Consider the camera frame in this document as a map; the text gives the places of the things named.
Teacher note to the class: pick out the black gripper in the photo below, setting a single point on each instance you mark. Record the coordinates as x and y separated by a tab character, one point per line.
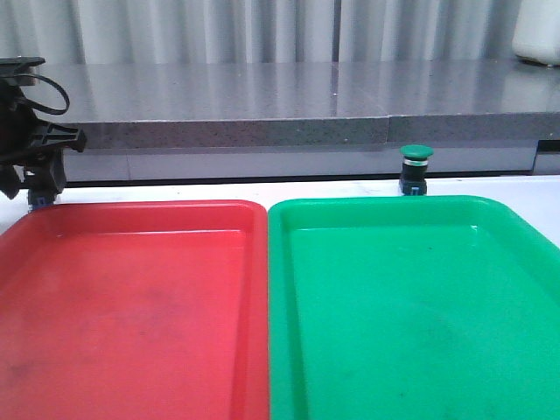
26	138

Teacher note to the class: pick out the red mushroom push button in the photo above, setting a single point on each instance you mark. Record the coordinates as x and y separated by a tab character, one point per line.
40	198

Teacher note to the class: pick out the green mushroom push button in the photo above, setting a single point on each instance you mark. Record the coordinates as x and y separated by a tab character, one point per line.
414	166

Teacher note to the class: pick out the grey stone counter slab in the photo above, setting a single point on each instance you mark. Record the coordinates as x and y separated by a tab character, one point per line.
133	106

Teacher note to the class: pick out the red plastic tray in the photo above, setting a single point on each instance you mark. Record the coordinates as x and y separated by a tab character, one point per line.
147	310

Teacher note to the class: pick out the green plastic tray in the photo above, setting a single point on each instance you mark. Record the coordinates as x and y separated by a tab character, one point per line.
411	308

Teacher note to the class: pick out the white container in background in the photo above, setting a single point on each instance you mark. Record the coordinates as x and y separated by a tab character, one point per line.
536	32

